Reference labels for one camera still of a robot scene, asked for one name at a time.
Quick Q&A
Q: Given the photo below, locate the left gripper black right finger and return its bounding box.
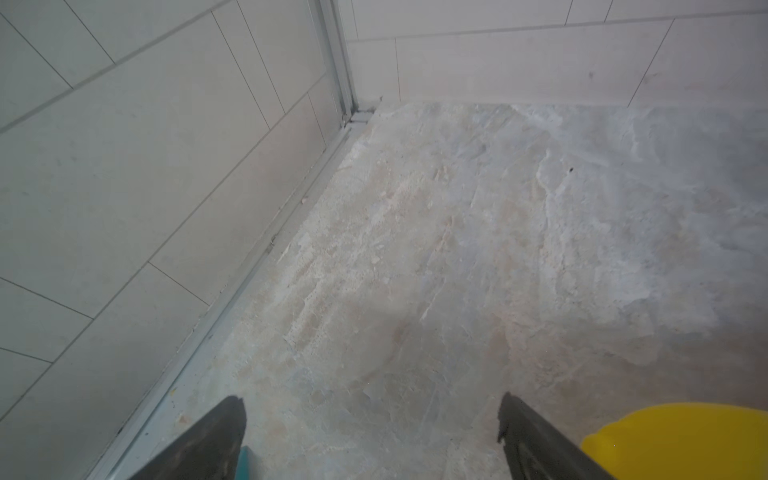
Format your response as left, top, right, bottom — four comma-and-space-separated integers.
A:
497, 392, 613, 480

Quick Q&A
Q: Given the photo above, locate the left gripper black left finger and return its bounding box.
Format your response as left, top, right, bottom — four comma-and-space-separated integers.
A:
131, 396, 247, 480

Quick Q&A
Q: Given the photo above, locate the teal plug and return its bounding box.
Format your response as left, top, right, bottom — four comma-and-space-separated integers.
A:
234, 446, 258, 480

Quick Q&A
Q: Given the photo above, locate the yellow piggy bank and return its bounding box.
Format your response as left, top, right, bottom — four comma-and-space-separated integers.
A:
581, 403, 767, 479

